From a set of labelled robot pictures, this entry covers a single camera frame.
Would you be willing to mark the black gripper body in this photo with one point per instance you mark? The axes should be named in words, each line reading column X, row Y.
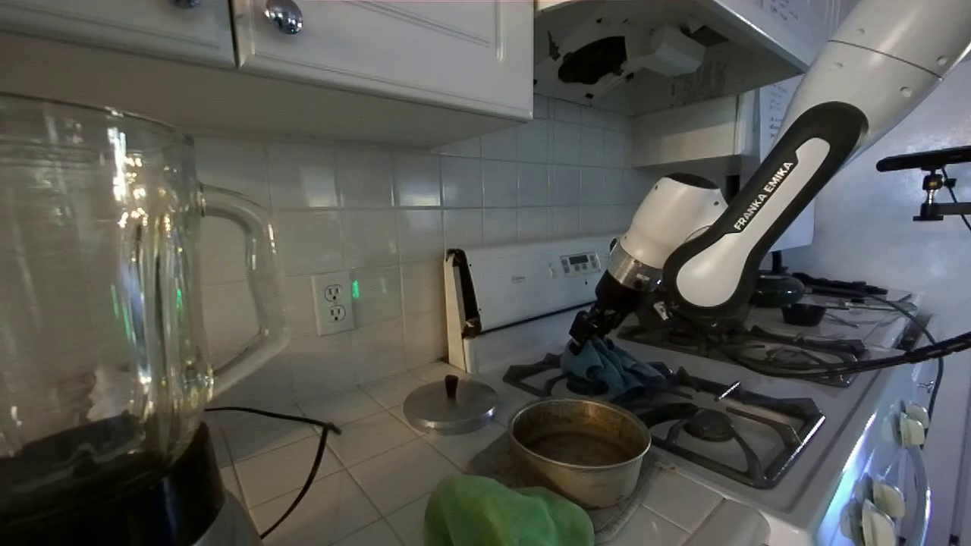
column 609, row 309

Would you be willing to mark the blue cloth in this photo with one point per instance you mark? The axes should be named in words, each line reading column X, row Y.
column 622, row 370

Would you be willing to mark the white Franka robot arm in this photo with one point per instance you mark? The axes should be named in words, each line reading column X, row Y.
column 747, row 233

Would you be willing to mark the stove digital display panel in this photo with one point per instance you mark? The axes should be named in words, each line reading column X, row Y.
column 578, row 261

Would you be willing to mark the white gas stove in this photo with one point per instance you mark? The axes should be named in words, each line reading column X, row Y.
column 525, row 277

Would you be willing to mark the green crumpled cloth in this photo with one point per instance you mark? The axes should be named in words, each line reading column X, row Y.
column 504, row 517

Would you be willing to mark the white stove knob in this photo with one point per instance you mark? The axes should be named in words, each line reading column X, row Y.
column 874, row 529
column 911, row 427
column 889, row 503

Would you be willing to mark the black burner grate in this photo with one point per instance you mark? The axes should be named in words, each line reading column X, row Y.
column 685, row 334
column 700, row 388

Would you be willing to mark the round metal pot lid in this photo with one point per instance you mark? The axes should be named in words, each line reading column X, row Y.
column 451, row 410

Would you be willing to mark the white range hood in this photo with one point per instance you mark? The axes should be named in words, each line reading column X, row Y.
column 709, row 40

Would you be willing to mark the white upper cabinet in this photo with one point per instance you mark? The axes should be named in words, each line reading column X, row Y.
column 383, row 40

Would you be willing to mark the round metal cabinet knob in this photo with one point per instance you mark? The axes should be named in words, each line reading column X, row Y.
column 282, row 14

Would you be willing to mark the glass blender jar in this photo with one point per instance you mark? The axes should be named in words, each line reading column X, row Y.
column 92, row 284

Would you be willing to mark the white wall outlet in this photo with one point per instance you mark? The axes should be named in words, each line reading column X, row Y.
column 331, row 306

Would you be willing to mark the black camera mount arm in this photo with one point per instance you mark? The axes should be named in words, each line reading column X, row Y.
column 925, row 160

